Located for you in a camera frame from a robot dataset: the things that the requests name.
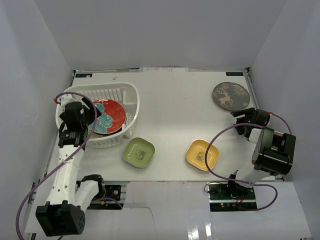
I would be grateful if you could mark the green square panda plate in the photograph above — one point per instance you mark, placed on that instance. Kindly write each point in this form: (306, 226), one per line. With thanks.
(138, 152)

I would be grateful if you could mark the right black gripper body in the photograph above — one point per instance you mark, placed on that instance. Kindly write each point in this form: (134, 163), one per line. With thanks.
(245, 120)

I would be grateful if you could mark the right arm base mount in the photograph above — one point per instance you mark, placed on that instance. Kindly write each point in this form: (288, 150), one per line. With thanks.
(221, 200)

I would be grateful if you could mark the grey reindeer plate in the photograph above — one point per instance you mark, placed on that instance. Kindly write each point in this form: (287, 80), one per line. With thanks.
(231, 96)

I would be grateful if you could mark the red and teal plate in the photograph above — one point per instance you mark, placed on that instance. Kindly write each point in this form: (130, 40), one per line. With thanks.
(113, 116)

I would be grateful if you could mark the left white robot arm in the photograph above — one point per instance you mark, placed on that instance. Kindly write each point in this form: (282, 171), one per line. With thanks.
(64, 210)

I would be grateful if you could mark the yellow square panda plate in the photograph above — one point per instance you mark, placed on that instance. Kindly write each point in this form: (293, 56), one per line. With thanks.
(195, 154)

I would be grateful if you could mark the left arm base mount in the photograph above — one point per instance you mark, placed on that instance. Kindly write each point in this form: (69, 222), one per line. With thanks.
(113, 200)

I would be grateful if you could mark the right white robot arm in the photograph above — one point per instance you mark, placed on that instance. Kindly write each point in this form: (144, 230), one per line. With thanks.
(273, 154)

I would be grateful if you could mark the papers at back edge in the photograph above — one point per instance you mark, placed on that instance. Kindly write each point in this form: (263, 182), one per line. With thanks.
(164, 69)

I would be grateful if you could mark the white plastic dish bin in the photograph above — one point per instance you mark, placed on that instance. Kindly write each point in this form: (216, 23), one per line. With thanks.
(124, 93)

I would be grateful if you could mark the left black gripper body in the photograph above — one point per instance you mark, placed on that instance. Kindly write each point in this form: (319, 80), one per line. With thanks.
(90, 111)

